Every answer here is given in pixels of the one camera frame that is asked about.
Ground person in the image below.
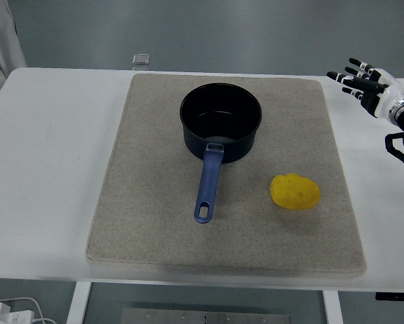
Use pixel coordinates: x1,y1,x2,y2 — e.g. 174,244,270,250
0,0,28,114

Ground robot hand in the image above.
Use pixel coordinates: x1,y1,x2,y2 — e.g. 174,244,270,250
326,57,404,119

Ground beige fabric mat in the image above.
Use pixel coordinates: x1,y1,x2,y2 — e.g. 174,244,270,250
85,73,368,279

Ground blue pot with handle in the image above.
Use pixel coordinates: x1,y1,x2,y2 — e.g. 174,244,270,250
179,82,263,225

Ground white table leg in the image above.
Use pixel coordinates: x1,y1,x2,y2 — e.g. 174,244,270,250
66,281,93,324
322,290,344,324

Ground black table control panel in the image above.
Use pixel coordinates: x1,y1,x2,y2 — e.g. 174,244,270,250
375,292,404,302

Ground white power strip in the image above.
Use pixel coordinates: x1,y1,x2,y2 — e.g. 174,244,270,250
0,302,34,324

